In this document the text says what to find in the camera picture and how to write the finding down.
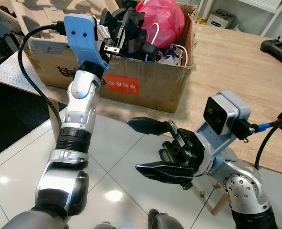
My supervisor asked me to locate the grey left robot leg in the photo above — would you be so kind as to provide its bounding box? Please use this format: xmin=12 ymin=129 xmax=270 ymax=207
xmin=92 ymin=221 xmax=118 ymax=229

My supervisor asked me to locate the cardboard box with red label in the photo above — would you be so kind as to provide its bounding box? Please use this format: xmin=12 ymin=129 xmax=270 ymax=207
xmin=10 ymin=0 xmax=199 ymax=114

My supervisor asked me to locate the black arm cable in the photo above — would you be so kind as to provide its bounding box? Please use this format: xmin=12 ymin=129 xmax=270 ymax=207
xmin=18 ymin=23 xmax=68 ymax=132
xmin=236 ymin=107 xmax=282 ymax=171

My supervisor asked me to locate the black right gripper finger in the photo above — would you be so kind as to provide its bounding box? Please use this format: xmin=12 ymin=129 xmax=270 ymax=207
xmin=135 ymin=162 xmax=195 ymax=190
xmin=127 ymin=117 xmax=179 ymax=135

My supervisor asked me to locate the grey right robot leg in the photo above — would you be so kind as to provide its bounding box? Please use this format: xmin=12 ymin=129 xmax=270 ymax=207
xmin=147 ymin=208 xmax=181 ymax=229

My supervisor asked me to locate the black handheld controller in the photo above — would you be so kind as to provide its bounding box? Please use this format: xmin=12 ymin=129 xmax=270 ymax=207
xmin=260 ymin=40 xmax=282 ymax=70

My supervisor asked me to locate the pink plastic bag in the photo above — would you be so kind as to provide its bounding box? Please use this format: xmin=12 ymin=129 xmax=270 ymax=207
xmin=135 ymin=0 xmax=185 ymax=48

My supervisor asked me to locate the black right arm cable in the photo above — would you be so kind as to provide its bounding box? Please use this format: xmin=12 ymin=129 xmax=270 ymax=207
xmin=236 ymin=107 xmax=282 ymax=171

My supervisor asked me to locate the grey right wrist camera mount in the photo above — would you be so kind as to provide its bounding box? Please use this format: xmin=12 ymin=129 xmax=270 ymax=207
xmin=196 ymin=92 xmax=256 ymax=158

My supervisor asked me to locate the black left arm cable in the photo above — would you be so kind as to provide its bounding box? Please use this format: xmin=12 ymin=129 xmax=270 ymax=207
xmin=18 ymin=23 xmax=68 ymax=132

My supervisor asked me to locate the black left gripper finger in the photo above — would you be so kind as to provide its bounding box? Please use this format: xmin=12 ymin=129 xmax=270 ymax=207
xmin=124 ymin=6 xmax=145 ymax=29
xmin=101 ymin=9 xmax=120 ymax=33

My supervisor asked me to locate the white shelving unit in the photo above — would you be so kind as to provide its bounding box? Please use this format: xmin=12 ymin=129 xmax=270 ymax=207
xmin=196 ymin=0 xmax=282 ymax=41

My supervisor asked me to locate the grey robot leg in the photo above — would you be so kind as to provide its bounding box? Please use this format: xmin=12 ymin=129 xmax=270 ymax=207
xmin=147 ymin=208 xmax=181 ymax=229
xmin=92 ymin=221 xmax=118 ymax=229

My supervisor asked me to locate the grey boxy device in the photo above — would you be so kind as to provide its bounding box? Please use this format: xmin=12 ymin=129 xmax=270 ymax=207
xmin=207 ymin=9 xmax=237 ymax=30

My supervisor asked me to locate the light wooden table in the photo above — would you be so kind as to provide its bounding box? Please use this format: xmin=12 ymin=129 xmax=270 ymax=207
xmin=0 ymin=5 xmax=282 ymax=218

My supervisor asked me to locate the black floor mat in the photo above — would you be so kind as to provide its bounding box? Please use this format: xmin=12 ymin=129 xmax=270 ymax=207
xmin=0 ymin=67 xmax=60 ymax=160

